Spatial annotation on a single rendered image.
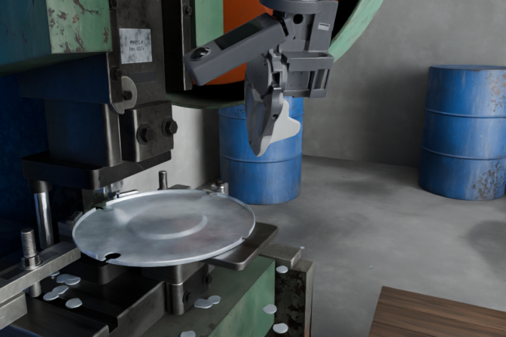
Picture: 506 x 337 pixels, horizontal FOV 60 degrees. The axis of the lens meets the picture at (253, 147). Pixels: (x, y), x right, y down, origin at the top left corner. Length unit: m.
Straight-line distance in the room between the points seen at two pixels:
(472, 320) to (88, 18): 1.18
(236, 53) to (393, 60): 3.43
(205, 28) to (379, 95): 3.21
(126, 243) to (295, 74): 0.35
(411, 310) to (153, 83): 0.95
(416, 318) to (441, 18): 2.87
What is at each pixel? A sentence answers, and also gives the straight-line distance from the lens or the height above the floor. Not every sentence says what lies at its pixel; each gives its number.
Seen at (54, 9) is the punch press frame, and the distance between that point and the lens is 0.55.
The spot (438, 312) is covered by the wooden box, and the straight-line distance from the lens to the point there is 1.38.
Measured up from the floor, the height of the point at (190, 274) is 0.70.
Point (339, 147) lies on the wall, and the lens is 4.08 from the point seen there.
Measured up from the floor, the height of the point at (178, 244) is 0.78.
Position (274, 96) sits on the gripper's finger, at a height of 1.01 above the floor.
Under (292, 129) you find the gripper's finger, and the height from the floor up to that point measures 0.96.
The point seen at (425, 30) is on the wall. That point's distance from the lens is 3.86.
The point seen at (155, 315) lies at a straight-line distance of 0.75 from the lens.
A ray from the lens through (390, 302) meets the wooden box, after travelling 1.38.
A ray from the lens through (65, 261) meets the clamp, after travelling 0.76.
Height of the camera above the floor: 1.08
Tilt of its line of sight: 14 degrees down
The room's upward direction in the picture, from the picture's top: straight up
